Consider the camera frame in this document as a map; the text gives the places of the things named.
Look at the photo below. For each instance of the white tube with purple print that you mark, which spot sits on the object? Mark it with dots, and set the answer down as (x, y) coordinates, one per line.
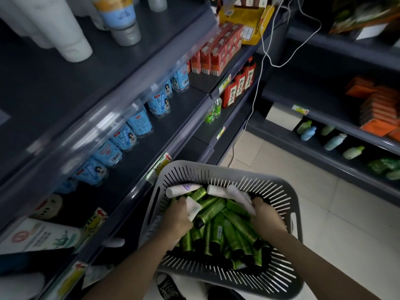
(182, 190)

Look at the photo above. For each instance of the white pack with panda print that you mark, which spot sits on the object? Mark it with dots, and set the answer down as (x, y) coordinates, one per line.
(48, 206)

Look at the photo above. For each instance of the person's left forearm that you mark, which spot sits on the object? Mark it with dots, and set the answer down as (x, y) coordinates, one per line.
(131, 271)

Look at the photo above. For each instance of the shelf price tag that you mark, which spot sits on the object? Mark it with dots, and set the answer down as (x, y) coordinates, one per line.
(220, 133)
(158, 168)
(70, 278)
(300, 109)
(224, 83)
(93, 220)

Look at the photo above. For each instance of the pale teal bottle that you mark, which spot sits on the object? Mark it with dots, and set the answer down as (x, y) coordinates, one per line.
(335, 142)

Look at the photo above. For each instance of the row of red cartons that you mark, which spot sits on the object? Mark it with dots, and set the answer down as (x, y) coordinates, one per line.
(220, 51)

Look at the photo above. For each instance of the long white tube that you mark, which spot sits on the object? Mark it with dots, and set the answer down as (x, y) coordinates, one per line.
(241, 198)

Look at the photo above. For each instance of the grey slotted plastic basket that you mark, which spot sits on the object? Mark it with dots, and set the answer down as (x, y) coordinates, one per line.
(275, 278)

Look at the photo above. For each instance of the green packets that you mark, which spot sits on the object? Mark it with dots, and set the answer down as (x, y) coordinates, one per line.
(382, 166)

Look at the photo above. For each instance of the blue and yellow tube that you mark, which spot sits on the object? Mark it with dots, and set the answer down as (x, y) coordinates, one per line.
(120, 18)

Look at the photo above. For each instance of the person's right fingers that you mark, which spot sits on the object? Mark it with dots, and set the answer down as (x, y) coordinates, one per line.
(257, 205)

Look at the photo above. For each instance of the dark bottle with red label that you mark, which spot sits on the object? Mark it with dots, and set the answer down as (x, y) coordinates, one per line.
(250, 73)
(240, 83)
(230, 94)

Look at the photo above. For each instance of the plain white tube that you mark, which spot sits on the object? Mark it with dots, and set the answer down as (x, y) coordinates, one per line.
(217, 190)

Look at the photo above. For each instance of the black shoe with white laces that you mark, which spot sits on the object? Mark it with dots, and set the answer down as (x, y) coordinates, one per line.
(168, 287)

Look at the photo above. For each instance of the clear plastic shelf guard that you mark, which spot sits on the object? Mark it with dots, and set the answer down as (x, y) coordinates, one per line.
(109, 121)

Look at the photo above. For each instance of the green and orange snack bag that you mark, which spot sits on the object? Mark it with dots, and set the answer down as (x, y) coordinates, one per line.
(365, 12)

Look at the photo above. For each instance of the person's left fingers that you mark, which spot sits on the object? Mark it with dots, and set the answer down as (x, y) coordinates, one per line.
(178, 203)

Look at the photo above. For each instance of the small green bottle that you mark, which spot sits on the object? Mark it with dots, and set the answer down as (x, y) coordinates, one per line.
(218, 107)
(210, 115)

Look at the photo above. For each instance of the large white tube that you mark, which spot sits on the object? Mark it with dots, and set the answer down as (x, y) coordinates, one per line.
(59, 28)
(22, 24)

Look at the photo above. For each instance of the white cardboard box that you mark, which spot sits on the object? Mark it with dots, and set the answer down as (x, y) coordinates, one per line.
(282, 116)

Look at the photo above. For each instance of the person's right forearm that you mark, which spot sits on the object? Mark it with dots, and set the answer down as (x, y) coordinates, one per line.
(315, 268)

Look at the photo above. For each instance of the person's left hand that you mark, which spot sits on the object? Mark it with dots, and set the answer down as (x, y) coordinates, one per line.
(176, 220)

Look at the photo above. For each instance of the row of blue label bottles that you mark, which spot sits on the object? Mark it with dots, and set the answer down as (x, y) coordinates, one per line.
(125, 139)

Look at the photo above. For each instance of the white label card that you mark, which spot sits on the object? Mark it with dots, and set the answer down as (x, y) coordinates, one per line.
(371, 31)

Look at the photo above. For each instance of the yellow cardboard display box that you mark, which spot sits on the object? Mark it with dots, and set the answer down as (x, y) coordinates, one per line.
(247, 21)

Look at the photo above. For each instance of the stack of orange packets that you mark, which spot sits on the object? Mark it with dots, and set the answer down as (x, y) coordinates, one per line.
(379, 109)

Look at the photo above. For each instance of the dark grey corner shelf unit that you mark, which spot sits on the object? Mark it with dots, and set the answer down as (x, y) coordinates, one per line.
(328, 99)

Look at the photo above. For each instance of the pale blue bottle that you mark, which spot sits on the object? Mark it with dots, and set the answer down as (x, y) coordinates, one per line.
(308, 134)

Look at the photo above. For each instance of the short white tube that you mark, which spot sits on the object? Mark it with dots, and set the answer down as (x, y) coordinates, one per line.
(193, 208)

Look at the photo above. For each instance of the white soft pack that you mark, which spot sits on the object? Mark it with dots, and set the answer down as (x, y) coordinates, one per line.
(20, 287)

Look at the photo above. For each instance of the white tube with green print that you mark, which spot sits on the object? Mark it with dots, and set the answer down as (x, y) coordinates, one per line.
(34, 237)

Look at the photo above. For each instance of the pale green bottle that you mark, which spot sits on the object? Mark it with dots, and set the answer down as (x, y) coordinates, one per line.
(327, 130)
(304, 127)
(353, 152)

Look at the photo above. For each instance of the person's right hand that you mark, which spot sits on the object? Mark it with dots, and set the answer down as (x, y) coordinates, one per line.
(268, 220)

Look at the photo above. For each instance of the pile of green tubes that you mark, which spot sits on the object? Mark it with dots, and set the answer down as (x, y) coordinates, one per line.
(225, 231)

